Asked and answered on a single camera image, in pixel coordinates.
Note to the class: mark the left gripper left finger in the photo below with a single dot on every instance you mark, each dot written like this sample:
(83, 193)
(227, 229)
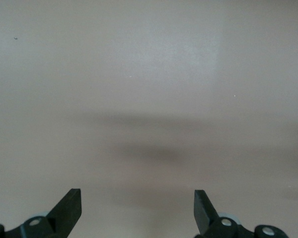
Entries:
(64, 213)

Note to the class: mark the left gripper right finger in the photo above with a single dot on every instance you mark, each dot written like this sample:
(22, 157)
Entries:
(206, 215)

